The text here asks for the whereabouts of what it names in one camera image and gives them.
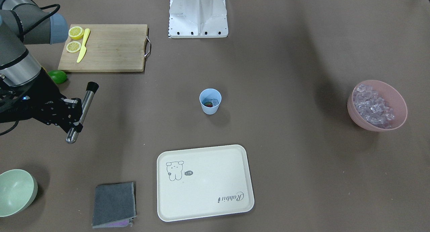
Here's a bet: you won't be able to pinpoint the green lime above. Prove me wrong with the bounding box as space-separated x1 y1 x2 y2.
47 70 68 85

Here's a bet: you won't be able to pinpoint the mint green bowl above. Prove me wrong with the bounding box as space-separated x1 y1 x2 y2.
0 169 38 217

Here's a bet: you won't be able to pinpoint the cream rabbit tray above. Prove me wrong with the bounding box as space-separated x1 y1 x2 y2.
157 144 255 222

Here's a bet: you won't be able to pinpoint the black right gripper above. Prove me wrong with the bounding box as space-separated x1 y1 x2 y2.
0 71 84 133

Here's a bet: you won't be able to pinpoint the yellow plastic knife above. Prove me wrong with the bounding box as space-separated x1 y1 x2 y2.
76 28 91 63

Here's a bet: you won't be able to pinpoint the wooden cutting board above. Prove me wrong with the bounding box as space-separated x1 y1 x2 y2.
58 24 151 73

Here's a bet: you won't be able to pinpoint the pink bowl of ice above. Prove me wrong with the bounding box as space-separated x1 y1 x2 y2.
347 80 408 132

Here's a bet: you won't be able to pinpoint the grey folded cloth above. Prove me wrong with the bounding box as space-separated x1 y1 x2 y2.
92 182 136 229

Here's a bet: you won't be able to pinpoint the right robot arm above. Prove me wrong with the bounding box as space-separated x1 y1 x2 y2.
0 0 83 132

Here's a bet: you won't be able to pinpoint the lemon slice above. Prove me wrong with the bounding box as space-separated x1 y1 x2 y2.
69 26 84 40
66 41 82 53

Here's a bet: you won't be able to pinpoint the light blue plastic cup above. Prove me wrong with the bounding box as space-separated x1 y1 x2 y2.
199 88 222 115

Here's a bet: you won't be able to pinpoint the ice cubes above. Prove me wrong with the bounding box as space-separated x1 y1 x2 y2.
205 98 219 106

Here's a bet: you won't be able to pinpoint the steel muddler black tip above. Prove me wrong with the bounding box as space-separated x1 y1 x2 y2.
66 81 99 144

